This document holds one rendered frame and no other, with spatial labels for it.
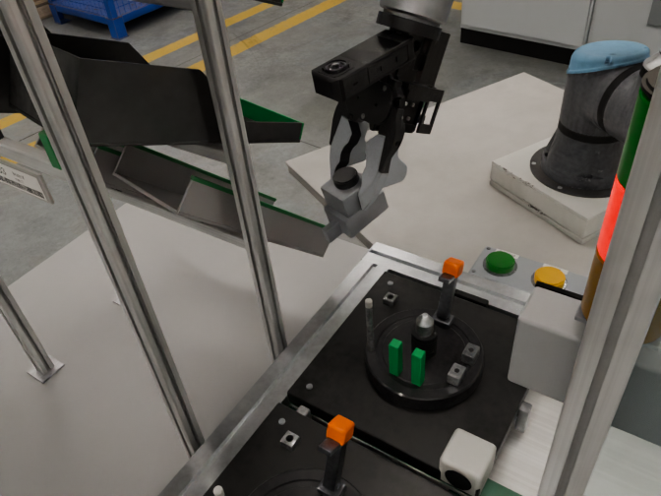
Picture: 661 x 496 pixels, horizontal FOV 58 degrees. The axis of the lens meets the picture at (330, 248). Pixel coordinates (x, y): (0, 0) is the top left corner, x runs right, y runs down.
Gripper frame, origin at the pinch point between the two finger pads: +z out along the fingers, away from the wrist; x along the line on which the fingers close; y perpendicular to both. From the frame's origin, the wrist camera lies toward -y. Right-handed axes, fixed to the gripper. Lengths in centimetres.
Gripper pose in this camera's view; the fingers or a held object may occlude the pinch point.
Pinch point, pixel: (346, 191)
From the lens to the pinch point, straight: 70.9
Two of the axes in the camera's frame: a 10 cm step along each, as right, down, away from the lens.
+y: 7.4, -0.6, 6.6
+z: -2.6, 8.9, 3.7
